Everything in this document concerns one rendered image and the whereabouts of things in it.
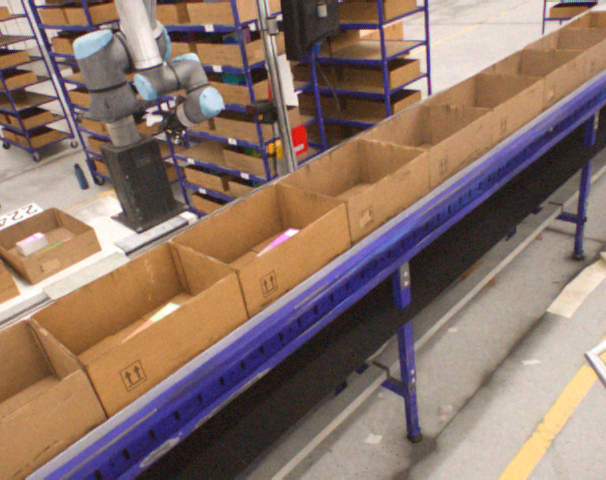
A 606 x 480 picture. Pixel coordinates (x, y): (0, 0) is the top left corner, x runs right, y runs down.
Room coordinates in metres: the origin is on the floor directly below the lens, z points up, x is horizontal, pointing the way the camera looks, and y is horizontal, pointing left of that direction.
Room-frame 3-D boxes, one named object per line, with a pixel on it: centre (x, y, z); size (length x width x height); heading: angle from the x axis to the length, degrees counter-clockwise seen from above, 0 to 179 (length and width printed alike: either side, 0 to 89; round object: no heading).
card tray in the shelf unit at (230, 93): (3.16, 0.11, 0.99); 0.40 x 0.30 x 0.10; 36
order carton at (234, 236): (1.37, 0.09, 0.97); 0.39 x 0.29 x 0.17; 130
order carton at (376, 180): (1.62, -0.21, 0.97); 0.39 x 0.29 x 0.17; 130
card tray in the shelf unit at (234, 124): (3.15, 0.10, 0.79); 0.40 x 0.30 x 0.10; 41
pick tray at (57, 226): (2.03, 0.98, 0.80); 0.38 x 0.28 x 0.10; 40
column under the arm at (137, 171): (2.23, 0.60, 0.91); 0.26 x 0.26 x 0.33; 37
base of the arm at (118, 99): (2.23, 0.60, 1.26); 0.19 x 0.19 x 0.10
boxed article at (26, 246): (2.08, 1.05, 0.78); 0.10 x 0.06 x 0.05; 132
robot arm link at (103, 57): (2.23, 0.59, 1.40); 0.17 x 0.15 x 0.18; 123
